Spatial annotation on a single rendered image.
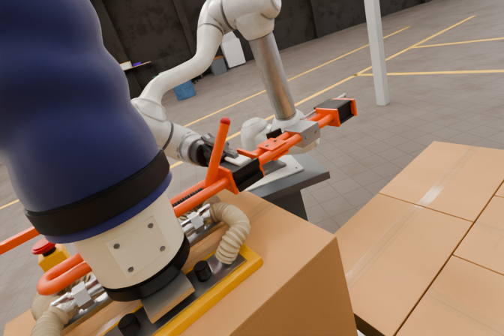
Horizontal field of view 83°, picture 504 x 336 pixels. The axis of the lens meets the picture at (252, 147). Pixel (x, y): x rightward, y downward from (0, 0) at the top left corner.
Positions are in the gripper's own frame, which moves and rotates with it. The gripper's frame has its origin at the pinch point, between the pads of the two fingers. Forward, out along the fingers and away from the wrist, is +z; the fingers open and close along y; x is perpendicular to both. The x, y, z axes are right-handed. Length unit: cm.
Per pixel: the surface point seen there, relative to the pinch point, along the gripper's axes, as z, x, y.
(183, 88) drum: -799, -302, 92
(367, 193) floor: -69, -134, 118
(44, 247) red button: -47, 48, 14
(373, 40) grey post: -163, -315, 32
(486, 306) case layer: 35, -43, 62
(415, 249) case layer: 11, -53, 62
